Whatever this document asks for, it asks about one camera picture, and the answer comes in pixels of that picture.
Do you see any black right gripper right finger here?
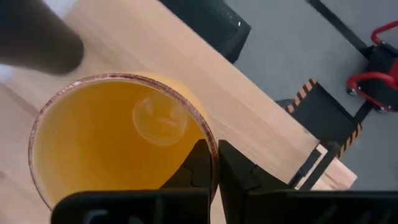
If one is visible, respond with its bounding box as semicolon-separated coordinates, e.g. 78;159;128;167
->
218;139;290;224

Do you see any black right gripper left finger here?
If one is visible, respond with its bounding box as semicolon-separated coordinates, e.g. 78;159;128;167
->
160;139;216;190

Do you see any orange glass mug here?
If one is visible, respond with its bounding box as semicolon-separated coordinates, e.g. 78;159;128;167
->
27;73;220;212

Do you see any black plastic cup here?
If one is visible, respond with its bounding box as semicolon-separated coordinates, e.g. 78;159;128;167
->
0;0;85;75

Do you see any wooden shelf with black legs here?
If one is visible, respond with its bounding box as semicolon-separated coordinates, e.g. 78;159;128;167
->
0;0;358;224

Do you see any black hazard-striped floor mat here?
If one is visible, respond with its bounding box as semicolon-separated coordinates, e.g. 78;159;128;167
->
275;77;364;160

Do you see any black computer case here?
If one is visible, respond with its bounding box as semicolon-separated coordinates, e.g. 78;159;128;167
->
158;0;252;64

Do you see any red and black rolling stool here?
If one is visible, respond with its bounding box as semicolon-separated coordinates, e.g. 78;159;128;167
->
346;20;398;113

